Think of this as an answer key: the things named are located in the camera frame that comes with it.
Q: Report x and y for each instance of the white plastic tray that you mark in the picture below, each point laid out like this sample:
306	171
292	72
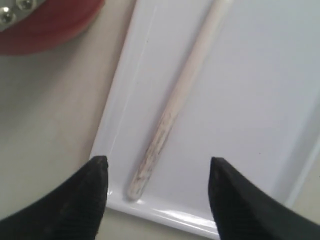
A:
255	102

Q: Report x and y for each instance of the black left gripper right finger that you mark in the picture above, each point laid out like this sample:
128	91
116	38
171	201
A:
242	211

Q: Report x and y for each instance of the small red drum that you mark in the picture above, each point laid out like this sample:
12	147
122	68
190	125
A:
53	23

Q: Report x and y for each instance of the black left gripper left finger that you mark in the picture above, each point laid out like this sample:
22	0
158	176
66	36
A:
72	211

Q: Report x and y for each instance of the white wooden drumstick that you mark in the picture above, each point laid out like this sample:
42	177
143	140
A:
207	34

